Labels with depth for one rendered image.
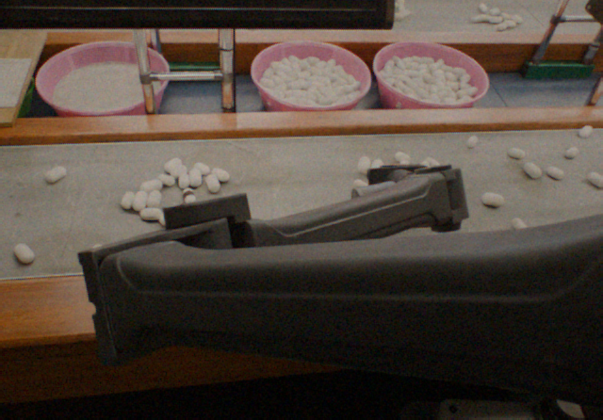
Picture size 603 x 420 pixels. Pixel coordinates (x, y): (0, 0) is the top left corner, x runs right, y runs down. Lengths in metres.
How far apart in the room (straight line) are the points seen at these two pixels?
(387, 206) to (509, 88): 0.95
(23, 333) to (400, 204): 0.51
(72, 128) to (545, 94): 1.13
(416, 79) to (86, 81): 0.74
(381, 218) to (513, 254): 0.38
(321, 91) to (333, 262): 0.97
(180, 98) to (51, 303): 0.62
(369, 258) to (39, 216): 0.78
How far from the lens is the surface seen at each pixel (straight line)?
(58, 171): 0.97
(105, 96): 1.16
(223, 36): 0.96
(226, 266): 0.25
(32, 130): 1.06
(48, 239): 0.89
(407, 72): 1.28
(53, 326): 0.77
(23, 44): 1.30
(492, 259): 0.17
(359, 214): 0.51
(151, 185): 0.91
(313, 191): 0.92
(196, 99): 1.23
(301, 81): 1.18
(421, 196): 0.61
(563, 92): 1.53
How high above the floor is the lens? 1.39
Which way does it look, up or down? 46 degrees down
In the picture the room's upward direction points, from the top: 7 degrees clockwise
